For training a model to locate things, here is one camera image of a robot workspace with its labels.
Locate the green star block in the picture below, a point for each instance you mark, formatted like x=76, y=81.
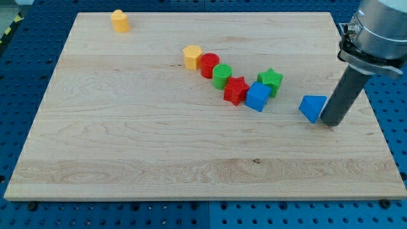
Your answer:
x=271, y=79

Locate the red cylinder block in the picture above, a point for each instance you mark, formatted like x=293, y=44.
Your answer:
x=207, y=63

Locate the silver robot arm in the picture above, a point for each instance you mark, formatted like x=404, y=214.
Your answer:
x=373, y=42

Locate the green cylinder block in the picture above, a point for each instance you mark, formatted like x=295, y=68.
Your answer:
x=220, y=75

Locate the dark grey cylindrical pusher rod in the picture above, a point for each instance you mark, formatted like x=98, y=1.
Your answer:
x=344, y=95

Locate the light wooden board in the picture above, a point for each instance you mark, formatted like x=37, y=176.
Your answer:
x=122, y=119

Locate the blue cube block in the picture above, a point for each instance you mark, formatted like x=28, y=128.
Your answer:
x=257, y=96

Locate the blue triangle block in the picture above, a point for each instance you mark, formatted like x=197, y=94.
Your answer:
x=311, y=106

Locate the yellow hexagon block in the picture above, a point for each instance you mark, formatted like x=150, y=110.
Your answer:
x=192, y=55

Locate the yellow heart block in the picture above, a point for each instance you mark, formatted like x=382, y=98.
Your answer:
x=120, y=21

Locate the red star block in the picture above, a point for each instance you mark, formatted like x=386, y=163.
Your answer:
x=235, y=90

